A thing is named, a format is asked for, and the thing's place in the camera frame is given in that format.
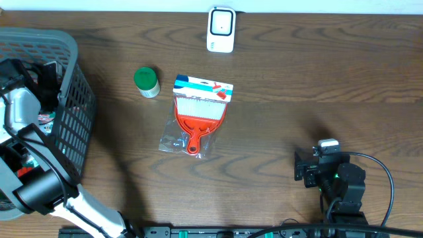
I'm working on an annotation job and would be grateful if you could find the red dustpan brush package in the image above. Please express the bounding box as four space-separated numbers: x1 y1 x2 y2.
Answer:
159 74 234 159

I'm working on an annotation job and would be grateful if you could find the green lid white jar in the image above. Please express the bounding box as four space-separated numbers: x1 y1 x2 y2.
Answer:
134 67 161 98

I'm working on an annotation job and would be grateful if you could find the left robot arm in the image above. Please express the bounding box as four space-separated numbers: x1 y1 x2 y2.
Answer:
1 59 144 237

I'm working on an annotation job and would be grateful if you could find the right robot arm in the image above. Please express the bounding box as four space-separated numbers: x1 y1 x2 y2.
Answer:
294 148 368 225

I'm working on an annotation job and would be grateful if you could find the white barcode scanner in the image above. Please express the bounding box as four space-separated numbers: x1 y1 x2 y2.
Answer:
206 7 236 54

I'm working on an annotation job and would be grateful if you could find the grey plastic mesh basket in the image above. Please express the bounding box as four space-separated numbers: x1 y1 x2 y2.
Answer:
1 27 96 221

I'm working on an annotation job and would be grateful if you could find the green grip gloves package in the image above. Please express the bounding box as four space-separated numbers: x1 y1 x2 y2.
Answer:
38 112 56 134

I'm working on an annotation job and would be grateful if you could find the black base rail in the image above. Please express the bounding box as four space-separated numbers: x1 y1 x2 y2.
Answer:
59 225 391 238

